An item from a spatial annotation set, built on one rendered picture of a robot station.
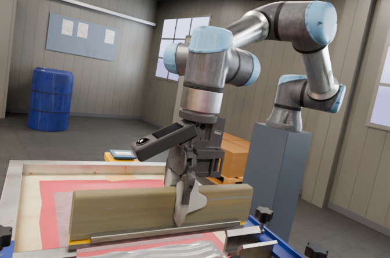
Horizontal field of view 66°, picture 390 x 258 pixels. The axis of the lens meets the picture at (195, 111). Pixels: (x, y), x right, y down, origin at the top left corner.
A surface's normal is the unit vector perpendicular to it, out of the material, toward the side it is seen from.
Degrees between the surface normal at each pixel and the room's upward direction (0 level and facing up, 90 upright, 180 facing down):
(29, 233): 0
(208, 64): 90
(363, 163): 90
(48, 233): 0
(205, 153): 90
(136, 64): 90
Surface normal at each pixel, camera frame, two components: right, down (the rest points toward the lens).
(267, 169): -0.78, -0.06
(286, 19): -0.62, 0.10
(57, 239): 0.18, -0.98
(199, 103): -0.01, 0.13
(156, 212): 0.45, 0.19
